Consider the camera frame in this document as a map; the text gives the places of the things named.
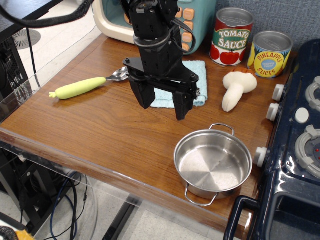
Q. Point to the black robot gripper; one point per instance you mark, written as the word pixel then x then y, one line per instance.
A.
pixel 160 67

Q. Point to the green handled ice cream scoop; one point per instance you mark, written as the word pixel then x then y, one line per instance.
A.
pixel 85 86

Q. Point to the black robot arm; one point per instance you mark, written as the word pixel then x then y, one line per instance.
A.
pixel 158 37

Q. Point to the stainless steel pot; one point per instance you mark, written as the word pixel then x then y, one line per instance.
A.
pixel 212 164

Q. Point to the white plush mushroom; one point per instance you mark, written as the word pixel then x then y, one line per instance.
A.
pixel 237 82

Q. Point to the teal toy microwave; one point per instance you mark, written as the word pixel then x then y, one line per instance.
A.
pixel 198 15

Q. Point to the tomato sauce can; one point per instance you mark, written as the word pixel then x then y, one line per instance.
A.
pixel 231 34

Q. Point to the clear acrylic table guard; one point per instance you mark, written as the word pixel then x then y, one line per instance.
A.
pixel 81 135

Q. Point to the pineapple slices can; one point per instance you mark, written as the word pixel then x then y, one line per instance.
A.
pixel 269 53

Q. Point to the black computer tower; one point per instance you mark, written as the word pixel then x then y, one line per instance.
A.
pixel 12 71

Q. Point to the dark blue toy stove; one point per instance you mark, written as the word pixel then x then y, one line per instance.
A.
pixel 288 202

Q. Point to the black table leg frame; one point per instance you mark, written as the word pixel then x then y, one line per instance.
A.
pixel 122 218

